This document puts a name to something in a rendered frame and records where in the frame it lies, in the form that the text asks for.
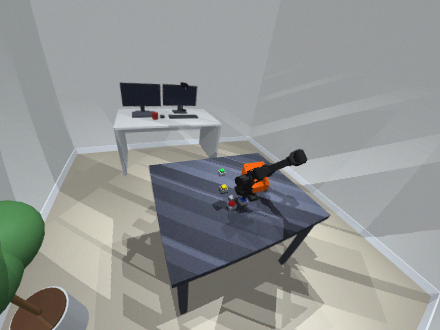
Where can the red button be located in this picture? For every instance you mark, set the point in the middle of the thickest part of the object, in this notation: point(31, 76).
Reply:
point(231, 205)

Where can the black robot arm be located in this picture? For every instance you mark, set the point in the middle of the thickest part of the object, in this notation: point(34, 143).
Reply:
point(295, 158)

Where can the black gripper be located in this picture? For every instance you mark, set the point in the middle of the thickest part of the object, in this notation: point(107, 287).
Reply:
point(252, 197)

